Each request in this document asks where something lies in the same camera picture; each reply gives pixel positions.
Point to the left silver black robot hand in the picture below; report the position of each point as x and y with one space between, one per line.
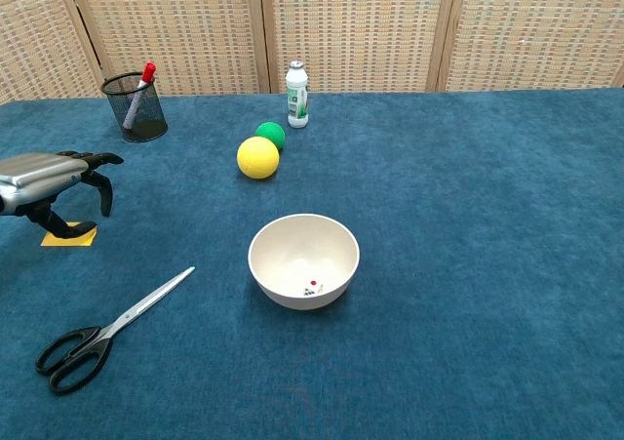
39 179

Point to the yellow sticky note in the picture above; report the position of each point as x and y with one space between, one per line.
80 240

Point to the black mesh pen holder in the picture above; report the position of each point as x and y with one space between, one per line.
146 118

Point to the red-capped white marker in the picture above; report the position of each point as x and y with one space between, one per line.
139 96

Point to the yellow ball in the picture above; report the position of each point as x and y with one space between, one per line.
258 157

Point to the green ball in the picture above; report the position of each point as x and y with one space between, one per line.
272 133

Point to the small white plastic bottle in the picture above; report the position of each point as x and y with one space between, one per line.
297 99

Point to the cream white bowl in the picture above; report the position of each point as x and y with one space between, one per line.
302 254

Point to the woven folding screen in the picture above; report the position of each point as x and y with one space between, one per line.
351 25

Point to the blue table cloth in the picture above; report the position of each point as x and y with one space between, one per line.
439 264

